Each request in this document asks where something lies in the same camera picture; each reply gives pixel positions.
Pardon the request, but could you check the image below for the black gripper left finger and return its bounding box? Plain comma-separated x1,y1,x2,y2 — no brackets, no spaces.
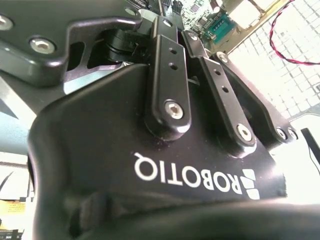
0,0,192,141

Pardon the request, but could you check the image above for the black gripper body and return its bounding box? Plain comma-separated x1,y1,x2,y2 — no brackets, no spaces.
27,62,320,240

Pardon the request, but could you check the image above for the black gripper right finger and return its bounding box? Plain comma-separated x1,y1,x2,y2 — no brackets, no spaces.
181,29,299,159

